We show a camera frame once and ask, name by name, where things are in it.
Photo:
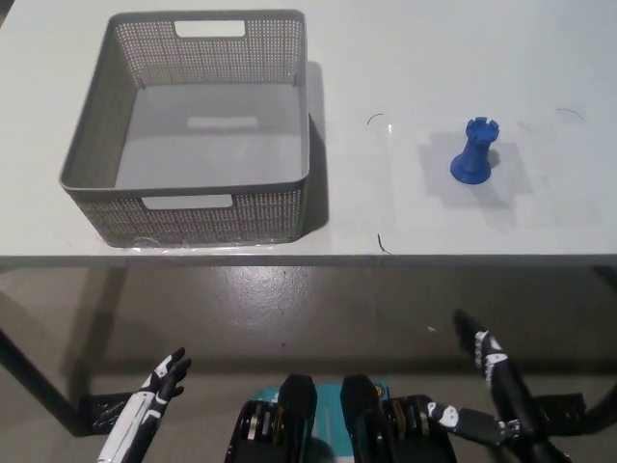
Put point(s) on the black teal robot body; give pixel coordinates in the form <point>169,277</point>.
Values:
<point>299,415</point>

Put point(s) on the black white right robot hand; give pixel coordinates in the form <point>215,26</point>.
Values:
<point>508,395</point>

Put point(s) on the grey tape patch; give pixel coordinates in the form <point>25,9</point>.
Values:
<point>436,169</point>

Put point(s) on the black table foot plate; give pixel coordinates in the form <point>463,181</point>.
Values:
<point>103,412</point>
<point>564,410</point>

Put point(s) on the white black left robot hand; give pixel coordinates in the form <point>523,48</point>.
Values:
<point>144,405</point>

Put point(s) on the grey perforated plastic basket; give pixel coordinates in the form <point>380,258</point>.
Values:
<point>202,217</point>

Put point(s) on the blue chess rook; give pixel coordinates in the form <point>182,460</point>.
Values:
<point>474,154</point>

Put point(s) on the black metal table leg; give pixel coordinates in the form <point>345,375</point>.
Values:
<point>38,381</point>
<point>602,402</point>

